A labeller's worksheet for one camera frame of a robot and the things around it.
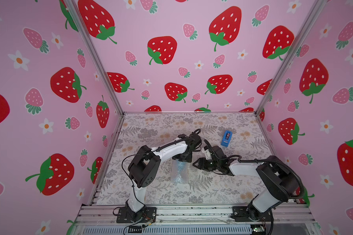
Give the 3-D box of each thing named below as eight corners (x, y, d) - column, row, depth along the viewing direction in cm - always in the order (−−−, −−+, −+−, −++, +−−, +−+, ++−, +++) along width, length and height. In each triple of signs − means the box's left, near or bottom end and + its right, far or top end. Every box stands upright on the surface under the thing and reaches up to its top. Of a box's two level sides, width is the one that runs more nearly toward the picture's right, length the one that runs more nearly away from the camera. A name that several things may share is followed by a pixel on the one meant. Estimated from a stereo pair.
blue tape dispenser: (220, 145, 104) (221, 141, 100) (223, 133, 110) (225, 129, 106) (228, 147, 102) (230, 143, 98) (231, 135, 109) (233, 131, 105)
